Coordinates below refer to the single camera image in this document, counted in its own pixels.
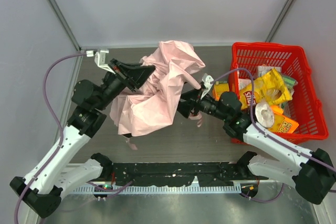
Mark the green snack packet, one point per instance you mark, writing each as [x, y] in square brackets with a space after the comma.
[289, 81]

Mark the red plastic basket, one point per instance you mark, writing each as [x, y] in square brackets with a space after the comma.
[305, 107]

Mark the white wrapped packet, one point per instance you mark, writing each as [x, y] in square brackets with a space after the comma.
[262, 70]

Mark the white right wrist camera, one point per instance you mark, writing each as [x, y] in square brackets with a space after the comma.
[207, 83]

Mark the orange snack bag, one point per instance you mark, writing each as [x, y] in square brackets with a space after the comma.
[282, 124]

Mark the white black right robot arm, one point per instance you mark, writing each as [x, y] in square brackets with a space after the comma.
[310, 173]

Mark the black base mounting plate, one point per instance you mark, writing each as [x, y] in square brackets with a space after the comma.
[179, 174]

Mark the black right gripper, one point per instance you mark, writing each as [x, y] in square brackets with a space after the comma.
[187, 102]

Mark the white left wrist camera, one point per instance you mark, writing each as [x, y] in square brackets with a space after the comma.
[99, 58]

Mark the orange green carton box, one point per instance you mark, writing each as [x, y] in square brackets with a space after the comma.
[219, 87]

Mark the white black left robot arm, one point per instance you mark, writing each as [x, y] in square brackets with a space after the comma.
[44, 187]

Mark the yellow chips bag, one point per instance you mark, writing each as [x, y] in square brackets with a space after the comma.
[269, 87]

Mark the white slotted cable duct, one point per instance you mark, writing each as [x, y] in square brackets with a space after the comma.
[153, 190]

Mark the pink folding umbrella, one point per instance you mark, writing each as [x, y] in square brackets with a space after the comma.
[154, 105]

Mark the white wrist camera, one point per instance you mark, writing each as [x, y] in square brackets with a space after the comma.
[207, 83]
[99, 58]

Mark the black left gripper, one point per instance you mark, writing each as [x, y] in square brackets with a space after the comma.
[125, 76]

